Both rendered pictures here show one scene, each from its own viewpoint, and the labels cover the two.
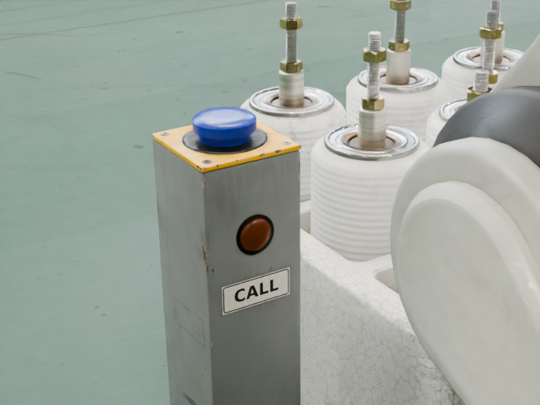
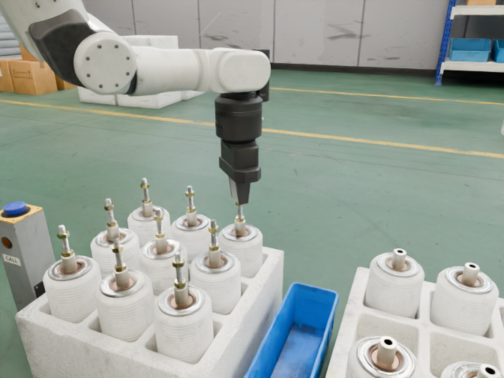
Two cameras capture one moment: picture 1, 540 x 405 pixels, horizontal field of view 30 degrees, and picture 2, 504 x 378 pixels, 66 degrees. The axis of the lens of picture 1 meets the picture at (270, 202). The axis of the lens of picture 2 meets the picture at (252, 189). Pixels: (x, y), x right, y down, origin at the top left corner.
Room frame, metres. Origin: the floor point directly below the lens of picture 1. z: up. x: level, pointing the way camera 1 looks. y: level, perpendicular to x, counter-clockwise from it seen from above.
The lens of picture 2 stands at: (0.55, -0.82, 0.67)
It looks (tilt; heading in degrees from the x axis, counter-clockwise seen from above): 24 degrees down; 53
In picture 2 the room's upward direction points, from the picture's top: straight up
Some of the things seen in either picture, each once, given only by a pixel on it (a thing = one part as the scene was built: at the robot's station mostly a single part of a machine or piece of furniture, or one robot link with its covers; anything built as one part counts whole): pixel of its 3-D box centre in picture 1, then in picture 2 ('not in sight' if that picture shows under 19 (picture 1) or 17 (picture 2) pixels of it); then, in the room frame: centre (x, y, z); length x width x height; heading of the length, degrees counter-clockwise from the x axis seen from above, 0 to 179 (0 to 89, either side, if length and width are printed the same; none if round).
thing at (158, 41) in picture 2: not in sight; (145, 48); (1.89, 2.42, 0.45); 0.39 x 0.39 x 0.18; 31
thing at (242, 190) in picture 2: not in sight; (244, 190); (0.96, -0.25, 0.36); 0.03 x 0.02 x 0.06; 167
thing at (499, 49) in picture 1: (492, 47); (240, 227); (0.97, -0.22, 0.26); 0.02 x 0.02 x 0.03
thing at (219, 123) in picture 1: (224, 130); (15, 209); (0.59, 0.03, 0.32); 0.04 x 0.04 x 0.02
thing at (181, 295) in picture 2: not in sight; (181, 294); (0.77, -0.34, 0.26); 0.02 x 0.02 x 0.03
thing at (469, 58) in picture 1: (491, 59); (240, 232); (0.97, -0.22, 0.25); 0.08 x 0.08 x 0.01
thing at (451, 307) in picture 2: not in sight; (457, 320); (1.19, -0.60, 0.16); 0.10 x 0.10 x 0.18
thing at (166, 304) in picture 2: not in sight; (181, 300); (0.77, -0.34, 0.25); 0.08 x 0.08 x 0.01
